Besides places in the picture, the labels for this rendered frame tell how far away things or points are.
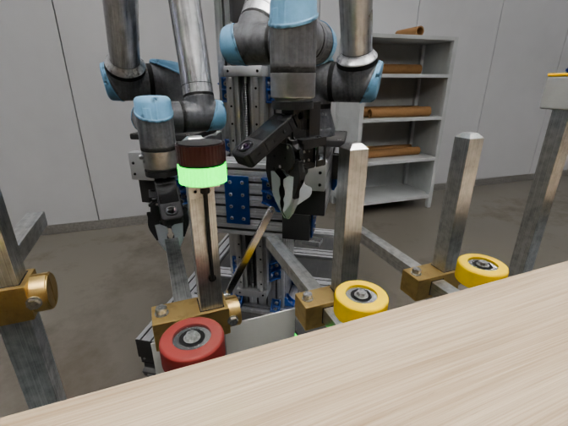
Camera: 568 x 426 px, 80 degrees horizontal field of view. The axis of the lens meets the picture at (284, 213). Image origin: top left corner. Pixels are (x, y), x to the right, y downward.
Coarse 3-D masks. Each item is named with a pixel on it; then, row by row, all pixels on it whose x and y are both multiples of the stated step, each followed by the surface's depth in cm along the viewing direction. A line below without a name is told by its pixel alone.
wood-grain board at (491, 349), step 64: (384, 320) 47; (448, 320) 47; (512, 320) 47; (128, 384) 37; (192, 384) 37; (256, 384) 37; (320, 384) 37; (384, 384) 37; (448, 384) 37; (512, 384) 37
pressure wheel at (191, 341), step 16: (192, 320) 46; (208, 320) 46; (176, 336) 43; (192, 336) 42; (208, 336) 43; (224, 336) 44; (160, 352) 41; (176, 352) 40; (192, 352) 40; (208, 352) 40; (224, 352) 44; (176, 368) 40
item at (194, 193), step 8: (184, 144) 40; (192, 144) 40; (200, 144) 40; (208, 144) 40; (216, 144) 40; (192, 168) 40; (200, 168) 40; (192, 192) 46; (200, 192) 43; (208, 192) 43; (208, 208) 45; (208, 216) 45; (208, 224) 47; (208, 232) 48; (208, 240) 48; (208, 248) 49
